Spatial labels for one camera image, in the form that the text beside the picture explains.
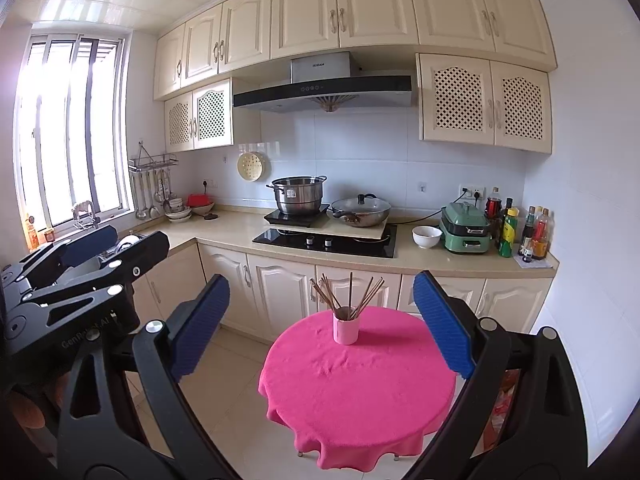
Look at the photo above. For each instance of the black steel range hood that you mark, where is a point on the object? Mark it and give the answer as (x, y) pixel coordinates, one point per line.
(320, 91)

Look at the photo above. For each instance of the metal wall rack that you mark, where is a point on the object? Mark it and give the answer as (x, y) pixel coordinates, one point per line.
(152, 162)

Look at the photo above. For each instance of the person's left hand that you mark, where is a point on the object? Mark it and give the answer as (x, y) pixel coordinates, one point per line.
(30, 407)

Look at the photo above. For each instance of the wall outlet with plug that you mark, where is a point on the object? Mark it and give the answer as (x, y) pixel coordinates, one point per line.
(206, 183)

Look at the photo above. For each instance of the wide cream lattice door cabinet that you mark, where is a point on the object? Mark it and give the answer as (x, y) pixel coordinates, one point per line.
(457, 97)

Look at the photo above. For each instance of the wok with glass lid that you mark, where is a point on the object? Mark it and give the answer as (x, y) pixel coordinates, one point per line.
(360, 210)

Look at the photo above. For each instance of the black glass gas hob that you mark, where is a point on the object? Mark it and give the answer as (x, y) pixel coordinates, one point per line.
(350, 249)

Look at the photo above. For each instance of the dark glass bottle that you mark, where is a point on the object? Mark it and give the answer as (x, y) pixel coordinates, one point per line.
(507, 205)

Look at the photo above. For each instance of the metal faucet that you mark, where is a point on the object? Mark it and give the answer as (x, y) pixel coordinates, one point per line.
(85, 208)

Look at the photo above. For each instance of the white bowl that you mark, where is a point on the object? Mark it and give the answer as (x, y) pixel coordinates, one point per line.
(427, 237)

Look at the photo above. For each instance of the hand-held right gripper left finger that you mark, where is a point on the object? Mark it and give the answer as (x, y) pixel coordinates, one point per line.
(200, 325)

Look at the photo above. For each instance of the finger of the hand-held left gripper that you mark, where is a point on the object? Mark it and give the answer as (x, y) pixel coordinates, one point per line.
(147, 252)
(90, 242)

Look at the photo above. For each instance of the green electric grill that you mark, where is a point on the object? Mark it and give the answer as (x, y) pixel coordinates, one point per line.
(465, 230)

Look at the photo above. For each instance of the stack of white bowls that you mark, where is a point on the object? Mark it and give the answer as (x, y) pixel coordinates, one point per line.
(178, 216)

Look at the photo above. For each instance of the small cream lattice door cabinet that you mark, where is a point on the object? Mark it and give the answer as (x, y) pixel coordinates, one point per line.
(212, 115)

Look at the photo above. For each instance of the dark soy sauce bottle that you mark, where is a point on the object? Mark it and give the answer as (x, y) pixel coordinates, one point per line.
(527, 230)

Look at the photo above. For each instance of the red label sauce bottle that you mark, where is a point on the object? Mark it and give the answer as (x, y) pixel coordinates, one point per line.
(540, 237)

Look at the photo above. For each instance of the black induction cooker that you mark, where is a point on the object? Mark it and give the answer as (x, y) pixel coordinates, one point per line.
(300, 219)

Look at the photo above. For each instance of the barred window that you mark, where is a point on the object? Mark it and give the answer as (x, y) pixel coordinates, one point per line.
(65, 135)

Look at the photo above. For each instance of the cream perforated round tray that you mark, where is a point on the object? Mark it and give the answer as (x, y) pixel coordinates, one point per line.
(251, 166)

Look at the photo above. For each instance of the dark red soda bottle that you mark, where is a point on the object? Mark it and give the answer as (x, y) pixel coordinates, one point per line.
(494, 205)

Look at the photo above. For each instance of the small jar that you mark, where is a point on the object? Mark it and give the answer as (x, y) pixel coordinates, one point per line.
(49, 235)

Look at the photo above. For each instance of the set of wooden chopsticks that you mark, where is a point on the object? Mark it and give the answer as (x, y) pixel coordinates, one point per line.
(350, 295)

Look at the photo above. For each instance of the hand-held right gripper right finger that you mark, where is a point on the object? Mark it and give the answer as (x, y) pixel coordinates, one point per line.
(442, 325)

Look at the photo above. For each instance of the stainless steel pot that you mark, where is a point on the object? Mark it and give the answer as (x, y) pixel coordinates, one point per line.
(300, 197)

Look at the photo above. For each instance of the hanging utensil rack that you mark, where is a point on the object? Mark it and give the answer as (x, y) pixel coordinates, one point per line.
(141, 212)

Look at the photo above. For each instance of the cream upper cabinet row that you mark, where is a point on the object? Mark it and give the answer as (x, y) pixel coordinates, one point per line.
(375, 5)

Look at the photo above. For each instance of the beige board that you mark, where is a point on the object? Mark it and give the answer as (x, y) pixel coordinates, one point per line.
(350, 232)

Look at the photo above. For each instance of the white paper sheet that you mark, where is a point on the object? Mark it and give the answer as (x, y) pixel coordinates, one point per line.
(545, 262)

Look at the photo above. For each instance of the pink cup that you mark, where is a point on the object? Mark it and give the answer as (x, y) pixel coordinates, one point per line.
(346, 332)

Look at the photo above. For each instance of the double wall socket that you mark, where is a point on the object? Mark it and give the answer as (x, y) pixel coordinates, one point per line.
(472, 190)

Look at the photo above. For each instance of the cream base cabinets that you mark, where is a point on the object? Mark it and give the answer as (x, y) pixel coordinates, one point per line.
(280, 285)

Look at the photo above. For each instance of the orange plastic bag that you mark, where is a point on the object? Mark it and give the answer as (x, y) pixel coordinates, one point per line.
(510, 385)

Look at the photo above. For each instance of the steel sink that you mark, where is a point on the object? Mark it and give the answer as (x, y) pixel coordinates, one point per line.
(130, 245)

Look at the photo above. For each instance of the green yellow bottle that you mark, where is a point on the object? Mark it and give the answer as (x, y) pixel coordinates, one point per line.
(509, 232)

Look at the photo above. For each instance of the pink tablecloth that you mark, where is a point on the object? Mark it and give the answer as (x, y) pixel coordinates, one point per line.
(360, 395)

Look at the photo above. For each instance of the small dark bottle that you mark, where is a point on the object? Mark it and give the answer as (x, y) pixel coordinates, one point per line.
(528, 256)

